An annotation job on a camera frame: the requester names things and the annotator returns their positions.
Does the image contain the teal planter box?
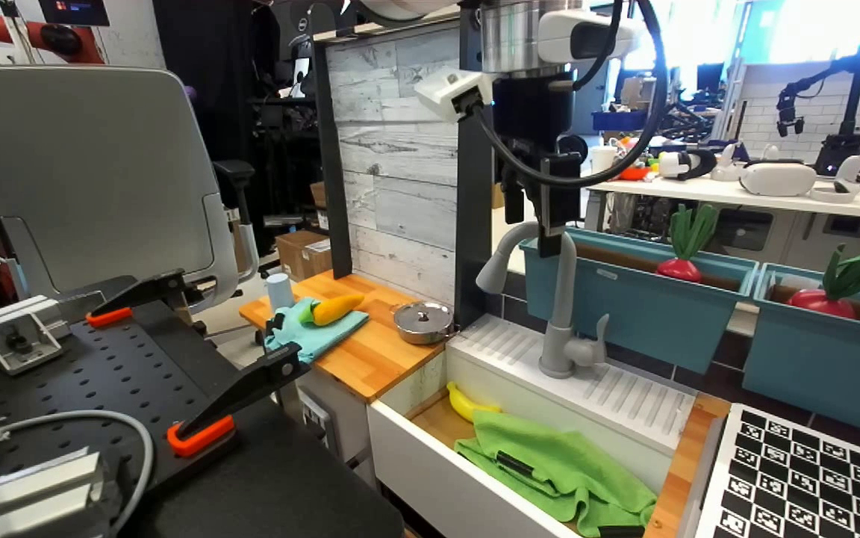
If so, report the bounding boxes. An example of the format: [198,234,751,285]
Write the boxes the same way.
[519,225,761,376]
[742,261,860,446]

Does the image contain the wide wooden countertop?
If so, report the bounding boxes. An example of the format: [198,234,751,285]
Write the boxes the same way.
[237,267,451,403]

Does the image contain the narrow wooden countertop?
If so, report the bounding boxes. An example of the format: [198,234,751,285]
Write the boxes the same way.
[639,392,736,538]

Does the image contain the yellow toy banana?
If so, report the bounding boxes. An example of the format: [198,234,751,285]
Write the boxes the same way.
[445,379,504,425]

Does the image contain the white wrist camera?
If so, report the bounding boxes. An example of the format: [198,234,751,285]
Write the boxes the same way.
[413,67,500,125]

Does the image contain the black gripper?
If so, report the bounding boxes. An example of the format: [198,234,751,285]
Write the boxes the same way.
[494,73,588,261]

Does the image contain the yellow green toy corn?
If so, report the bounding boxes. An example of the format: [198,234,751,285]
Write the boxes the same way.
[309,289,367,330]

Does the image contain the black white checkerboard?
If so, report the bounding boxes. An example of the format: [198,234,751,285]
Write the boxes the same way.
[695,401,860,538]

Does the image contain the teal cloth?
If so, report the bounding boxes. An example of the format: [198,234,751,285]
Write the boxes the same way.
[259,295,370,367]

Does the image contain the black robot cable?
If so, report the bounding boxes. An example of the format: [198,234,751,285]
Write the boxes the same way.
[470,0,672,192]

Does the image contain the red toy radish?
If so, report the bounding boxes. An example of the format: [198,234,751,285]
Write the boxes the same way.
[785,244,860,324]
[655,201,724,285]

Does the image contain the grey wood backsplash panel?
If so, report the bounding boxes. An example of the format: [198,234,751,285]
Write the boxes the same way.
[322,20,467,307]

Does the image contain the white toy sink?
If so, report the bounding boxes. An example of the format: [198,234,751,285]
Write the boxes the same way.
[364,313,703,538]

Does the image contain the grey kitchen cabinet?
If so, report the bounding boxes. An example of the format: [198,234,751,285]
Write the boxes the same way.
[292,376,373,467]

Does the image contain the green cloth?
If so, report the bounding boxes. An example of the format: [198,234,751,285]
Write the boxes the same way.
[454,410,661,533]

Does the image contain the light blue cylinder cup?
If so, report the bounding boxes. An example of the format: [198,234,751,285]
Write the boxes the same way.
[262,270,297,310]

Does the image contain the black orange clamp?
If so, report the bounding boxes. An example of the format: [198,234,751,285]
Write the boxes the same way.
[164,310,313,460]
[85,270,201,331]

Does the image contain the grey cable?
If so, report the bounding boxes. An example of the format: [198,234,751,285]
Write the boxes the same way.
[0,382,159,538]

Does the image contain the white shelf board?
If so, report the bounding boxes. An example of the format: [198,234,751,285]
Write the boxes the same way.
[588,176,860,225]

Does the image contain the red pipe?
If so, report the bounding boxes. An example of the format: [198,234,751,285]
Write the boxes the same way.
[0,4,104,70]

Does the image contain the grey tap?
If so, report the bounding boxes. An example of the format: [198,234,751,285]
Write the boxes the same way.
[471,219,616,382]

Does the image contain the white VR headset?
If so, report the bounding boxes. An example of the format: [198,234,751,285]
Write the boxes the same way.
[739,159,819,201]

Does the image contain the brown cardboard box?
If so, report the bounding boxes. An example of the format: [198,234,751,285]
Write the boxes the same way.
[276,227,336,282]

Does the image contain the black frame post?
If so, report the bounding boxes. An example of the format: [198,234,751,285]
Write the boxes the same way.
[312,34,357,282]
[454,0,500,330]

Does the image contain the aluminium profile bracket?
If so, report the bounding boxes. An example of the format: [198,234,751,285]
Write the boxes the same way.
[0,294,91,379]
[0,446,112,538]

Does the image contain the grey chair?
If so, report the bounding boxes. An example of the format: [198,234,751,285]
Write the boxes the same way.
[0,67,262,301]

